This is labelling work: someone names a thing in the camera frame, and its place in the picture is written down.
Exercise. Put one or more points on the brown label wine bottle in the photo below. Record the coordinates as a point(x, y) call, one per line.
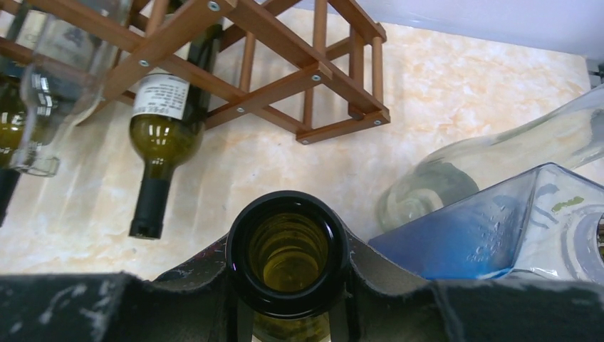
point(287, 259)

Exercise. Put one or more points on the blue square glass bottle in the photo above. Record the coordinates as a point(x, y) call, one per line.
point(541, 224)

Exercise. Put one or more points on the white label wine bottle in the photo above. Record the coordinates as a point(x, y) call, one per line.
point(166, 130)

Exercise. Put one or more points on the dark green wine bottle left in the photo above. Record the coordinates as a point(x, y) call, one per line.
point(13, 112)

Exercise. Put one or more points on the small clear glass bottle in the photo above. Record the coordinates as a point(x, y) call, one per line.
point(64, 81)

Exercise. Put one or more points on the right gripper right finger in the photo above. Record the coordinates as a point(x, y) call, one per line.
point(394, 305)

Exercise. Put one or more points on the brown wooden wine rack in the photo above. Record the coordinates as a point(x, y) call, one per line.
point(317, 90)

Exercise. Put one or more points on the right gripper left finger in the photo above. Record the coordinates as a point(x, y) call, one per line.
point(186, 303)

